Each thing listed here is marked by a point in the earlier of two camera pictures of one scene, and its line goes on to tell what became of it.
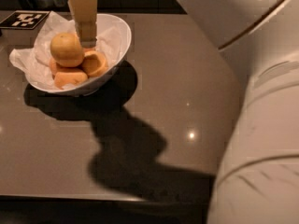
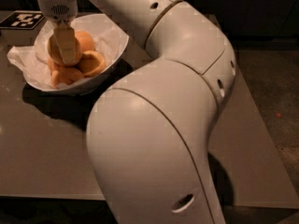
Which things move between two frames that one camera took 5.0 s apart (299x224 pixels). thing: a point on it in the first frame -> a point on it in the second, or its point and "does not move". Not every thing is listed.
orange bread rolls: [94, 63] does not move
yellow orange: [65, 50] does not move
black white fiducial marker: [23, 20] does not move
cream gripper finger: [83, 4] -> [59, 4]
